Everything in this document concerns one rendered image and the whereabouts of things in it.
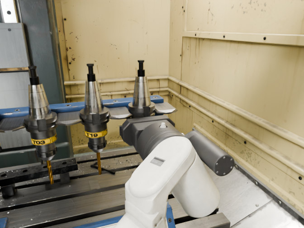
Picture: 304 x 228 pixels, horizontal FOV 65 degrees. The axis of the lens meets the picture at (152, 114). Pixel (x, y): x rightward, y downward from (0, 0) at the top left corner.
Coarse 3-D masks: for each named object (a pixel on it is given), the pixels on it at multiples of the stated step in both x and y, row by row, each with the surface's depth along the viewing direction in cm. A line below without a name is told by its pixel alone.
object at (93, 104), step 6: (90, 84) 50; (96, 84) 50; (90, 90) 50; (96, 90) 51; (90, 96) 50; (96, 96) 51; (90, 102) 51; (96, 102) 51; (102, 102) 52; (84, 108) 52; (90, 108) 51; (96, 108) 51; (102, 108) 52
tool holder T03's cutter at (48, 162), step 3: (48, 162) 53; (48, 165) 53; (48, 168) 54; (48, 171) 54; (51, 171) 54; (48, 174) 54; (51, 174) 54; (51, 177) 54; (51, 180) 55; (51, 183) 55
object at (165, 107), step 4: (156, 104) 60; (160, 104) 60; (164, 104) 60; (168, 104) 60; (156, 108) 57; (160, 108) 57; (164, 108) 57; (168, 108) 57; (172, 108) 57; (156, 112) 56; (160, 112) 55; (164, 112) 55; (168, 112) 55; (172, 112) 56
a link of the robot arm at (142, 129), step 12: (132, 120) 51; (144, 120) 51; (156, 120) 52; (168, 120) 53; (120, 132) 52; (132, 132) 49; (144, 132) 45; (156, 132) 42; (132, 144) 52; (144, 144) 42
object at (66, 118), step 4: (64, 112) 55; (68, 112) 55; (72, 112) 55; (76, 112) 55; (60, 116) 52; (64, 116) 52; (68, 116) 52; (72, 116) 52; (76, 116) 52; (56, 120) 50; (60, 120) 50; (64, 120) 50; (68, 120) 50; (72, 120) 50; (76, 120) 50; (80, 120) 50; (56, 124) 49; (60, 124) 49; (64, 124) 49; (68, 124) 49; (72, 124) 49
